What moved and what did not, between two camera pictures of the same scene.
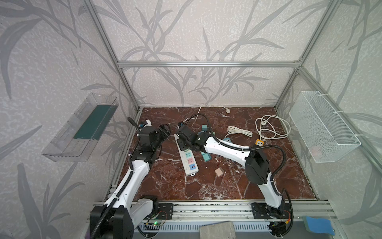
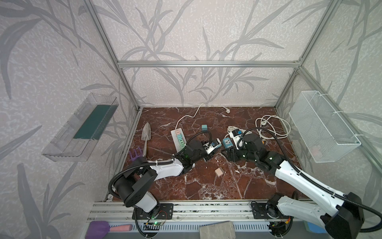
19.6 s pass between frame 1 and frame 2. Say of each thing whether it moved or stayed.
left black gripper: moved
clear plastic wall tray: stayed
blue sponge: stayed
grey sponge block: stayed
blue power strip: stayed
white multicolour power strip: moved
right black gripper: moved
